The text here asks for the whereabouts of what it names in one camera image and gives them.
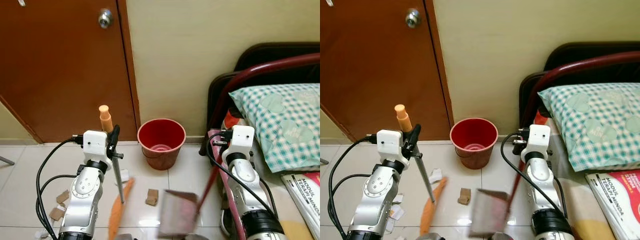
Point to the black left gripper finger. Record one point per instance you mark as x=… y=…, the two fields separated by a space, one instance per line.
x=415 y=135
x=115 y=135

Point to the orange broom with grey shaft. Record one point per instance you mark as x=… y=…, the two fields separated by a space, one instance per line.
x=401 y=120
x=105 y=122

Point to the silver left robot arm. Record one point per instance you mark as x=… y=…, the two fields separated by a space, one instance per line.
x=374 y=192
x=85 y=195

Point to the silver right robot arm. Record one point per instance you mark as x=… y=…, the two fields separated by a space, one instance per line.
x=245 y=175
x=541 y=175

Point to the white paper scrap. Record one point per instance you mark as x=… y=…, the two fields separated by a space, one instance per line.
x=124 y=176
x=397 y=212
x=436 y=176
x=41 y=234

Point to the red plastic bucket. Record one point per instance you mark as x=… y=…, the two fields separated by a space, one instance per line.
x=161 y=132
x=473 y=131

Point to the brown cardboard scrap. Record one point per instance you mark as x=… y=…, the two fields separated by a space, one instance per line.
x=56 y=214
x=63 y=196
x=152 y=197
x=464 y=196

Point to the brown wooden door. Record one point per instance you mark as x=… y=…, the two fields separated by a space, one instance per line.
x=375 y=70
x=60 y=70

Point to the white and pink therapy book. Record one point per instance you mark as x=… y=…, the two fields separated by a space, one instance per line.
x=617 y=195
x=305 y=192

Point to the silver round door knob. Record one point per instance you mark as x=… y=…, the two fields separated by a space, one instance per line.
x=105 y=18
x=413 y=17

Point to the orange fabric item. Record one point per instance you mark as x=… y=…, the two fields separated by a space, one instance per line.
x=232 y=121
x=541 y=119

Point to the teal checked pillow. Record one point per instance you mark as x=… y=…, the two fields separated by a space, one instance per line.
x=280 y=120
x=590 y=120

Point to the mattress with yellow sheet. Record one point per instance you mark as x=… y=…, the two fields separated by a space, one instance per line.
x=585 y=210
x=295 y=232

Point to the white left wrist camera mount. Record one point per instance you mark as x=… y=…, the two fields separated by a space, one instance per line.
x=95 y=144
x=389 y=144

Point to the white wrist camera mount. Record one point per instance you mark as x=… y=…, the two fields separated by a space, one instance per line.
x=95 y=144
x=241 y=140
x=538 y=137
x=389 y=144

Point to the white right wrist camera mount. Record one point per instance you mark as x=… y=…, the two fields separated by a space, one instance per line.
x=538 y=137
x=241 y=140

